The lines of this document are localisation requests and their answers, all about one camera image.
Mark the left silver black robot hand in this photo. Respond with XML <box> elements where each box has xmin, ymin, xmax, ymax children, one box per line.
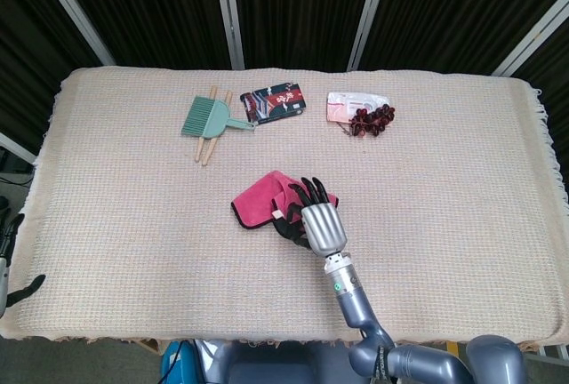
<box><xmin>0</xmin><ymin>212</ymin><xmax>47</xmax><ymax>314</ymax></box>

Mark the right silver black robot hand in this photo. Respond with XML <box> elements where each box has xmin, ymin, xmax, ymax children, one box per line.
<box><xmin>287</xmin><ymin>176</ymin><xmax>349</xmax><ymax>256</ymax></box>

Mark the pink black-edged cloth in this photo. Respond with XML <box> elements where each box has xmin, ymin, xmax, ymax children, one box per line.
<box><xmin>230</xmin><ymin>170</ymin><xmax>341</xmax><ymax>251</ymax></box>

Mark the dark printed packet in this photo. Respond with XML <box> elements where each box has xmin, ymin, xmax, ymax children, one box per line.
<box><xmin>239</xmin><ymin>83</ymin><xmax>312</xmax><ymax>127</ymax></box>

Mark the dark red grape bunch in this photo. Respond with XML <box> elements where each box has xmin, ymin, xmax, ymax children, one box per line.
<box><xmin>341</xmin><ymin>105</ymin><xmax>397</xmax><ymax>139</ymax></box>

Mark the beige woven tablecloth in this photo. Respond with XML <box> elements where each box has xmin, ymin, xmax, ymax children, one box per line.
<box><xmin>0</xmin><ymin>66</ymin><xmax>563</xmax><ymax>346</ymax></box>

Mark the pink and white packet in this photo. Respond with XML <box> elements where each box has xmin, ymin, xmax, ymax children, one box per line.
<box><xmin>326</xmin><ymin>92</ymin><xmax>393</xmax><ymax>124</ymax></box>

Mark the light wooden stick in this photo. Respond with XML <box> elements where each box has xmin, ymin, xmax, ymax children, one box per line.
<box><xmin>194</xmin><ymin>85</ymin><xmax>220</xmax><ymax>164</ymax></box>
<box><xmin>200</xmin><ymin>90</ymin><xmax>235</xmax><ymax>168</ymax></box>

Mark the grey robot torso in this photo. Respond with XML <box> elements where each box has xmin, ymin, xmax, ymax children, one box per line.
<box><xmin>195</xmin><ymin>339</ymin><xmax>357</xmax><ymax>384</ymax></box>

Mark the green plastic dustpan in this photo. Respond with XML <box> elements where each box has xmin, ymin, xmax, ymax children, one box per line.
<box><xmin>202</xmin><ymin>100</ymin><xmax>259</xmax><ymax>140</ymax></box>

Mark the green plastic hand brush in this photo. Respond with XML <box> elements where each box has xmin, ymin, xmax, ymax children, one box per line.
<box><xmin>180</xmin><ymin>95</ymin><xmax>218</xmax><ymax>138</ymax></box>

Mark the blue plastic object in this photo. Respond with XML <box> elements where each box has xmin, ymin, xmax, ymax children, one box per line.
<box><xmin>159</xmin><ymin>341</ymin><xmax>199</xmax><ymax>384</ymax></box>

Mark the dark ribbed screen panel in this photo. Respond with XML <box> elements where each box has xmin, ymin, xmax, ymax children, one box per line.
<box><xmin>230</xmin><ymin>0</ymin><xmax>381</xmax><ymax>72</ymax></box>
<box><xmin>0</xmin><ymin>0</ymin><xmax>106</xmax><ymax>154</ymax></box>
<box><xmin>359</xmin><ymin>0</ymin><xmax>569</xmax><ymax>76</ymax></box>
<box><xmin>48</xmin><ymin>0</ymin><xmax>235</xmax><ymax>70</ymax></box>

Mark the white screen frame post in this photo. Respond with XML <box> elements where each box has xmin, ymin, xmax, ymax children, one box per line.
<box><xmin>211</xmin><ymin>0</ymin><xmax>246</xmax><ymax>71</ymax></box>
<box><xmin>491</xmin><ymin>0</ymin><xmax>569</xmax><ymax>78</ymax></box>
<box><xmin>0</xmin><ymin>131</ymin><xmax>37</xmax><ymax>166</ymax></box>
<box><xmin>29</xmin><ymin>0</ymin><xmax>117</xmax><ymax>68</ymax></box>
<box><xmin>346</xmin><ymin>0</ymin><xmax>394</xmax><ymax>72</ymax></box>

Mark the black printed strap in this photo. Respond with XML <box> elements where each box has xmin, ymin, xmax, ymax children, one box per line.
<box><xmin>375</xmin><ymin>344</ymin><xmax>395</xmax><ymax>383</ymax></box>

